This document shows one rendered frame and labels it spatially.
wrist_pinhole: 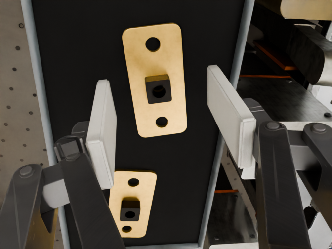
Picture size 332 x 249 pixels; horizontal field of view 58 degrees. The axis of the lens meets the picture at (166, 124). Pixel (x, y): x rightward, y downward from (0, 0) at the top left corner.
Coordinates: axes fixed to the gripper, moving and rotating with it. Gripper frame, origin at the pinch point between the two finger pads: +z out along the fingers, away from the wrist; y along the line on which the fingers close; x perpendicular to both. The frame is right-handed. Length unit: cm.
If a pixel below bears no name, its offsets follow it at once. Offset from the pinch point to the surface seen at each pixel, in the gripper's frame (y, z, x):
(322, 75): 16.0, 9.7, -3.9
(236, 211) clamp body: 12.3, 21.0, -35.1
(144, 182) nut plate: -2.2, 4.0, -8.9
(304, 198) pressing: 24.5, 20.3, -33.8
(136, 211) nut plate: -3.3, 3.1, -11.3
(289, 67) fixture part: 25.4, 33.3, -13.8
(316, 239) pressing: 29, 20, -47
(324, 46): 17.6, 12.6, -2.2
